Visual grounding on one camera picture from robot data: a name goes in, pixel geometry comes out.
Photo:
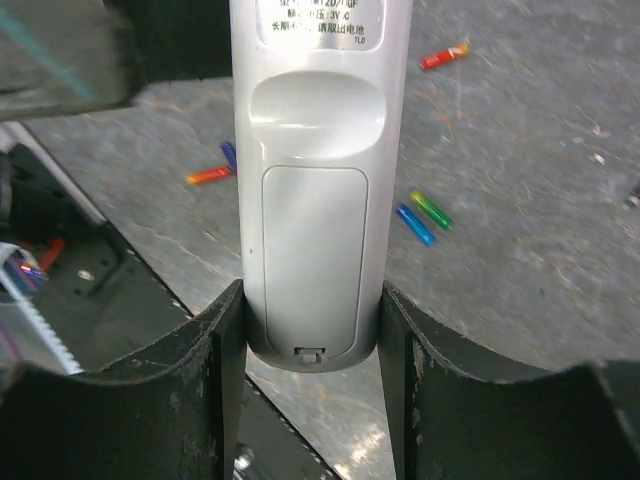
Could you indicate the black battery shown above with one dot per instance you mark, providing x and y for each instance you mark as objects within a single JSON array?
[{"x": 632, "y": 200}]

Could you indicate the purple battery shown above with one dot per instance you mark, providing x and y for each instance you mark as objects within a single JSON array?
[{"x": 229, "y": 152}]

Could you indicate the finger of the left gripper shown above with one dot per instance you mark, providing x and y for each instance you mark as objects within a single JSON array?
[{"x": 61, "y": 57}]

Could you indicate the blue battery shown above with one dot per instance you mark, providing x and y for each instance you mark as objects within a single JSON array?
[{"x": 415, "y": 225}]

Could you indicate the white remote control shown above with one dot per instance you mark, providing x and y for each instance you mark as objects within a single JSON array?
[{"x": 318, "y": 92}]

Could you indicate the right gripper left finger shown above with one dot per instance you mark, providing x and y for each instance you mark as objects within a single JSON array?
[{"x": 168, "y": 411}]

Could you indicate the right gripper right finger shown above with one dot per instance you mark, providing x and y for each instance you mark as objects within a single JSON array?
[{"x": 457, "y": 410}]

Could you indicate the white slotted cable duct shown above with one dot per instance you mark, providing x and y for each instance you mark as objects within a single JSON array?
[{"x": 25, "y": 334}]

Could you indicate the orange red battery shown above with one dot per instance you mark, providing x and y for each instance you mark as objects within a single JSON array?
[{"x": 209, "y": 175}]

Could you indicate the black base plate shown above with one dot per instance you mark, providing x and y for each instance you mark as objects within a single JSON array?
[{"x": 105, "y": 302}]

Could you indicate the green battery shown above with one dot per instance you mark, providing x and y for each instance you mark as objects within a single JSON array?
[{"x": 429, "y": 208}]

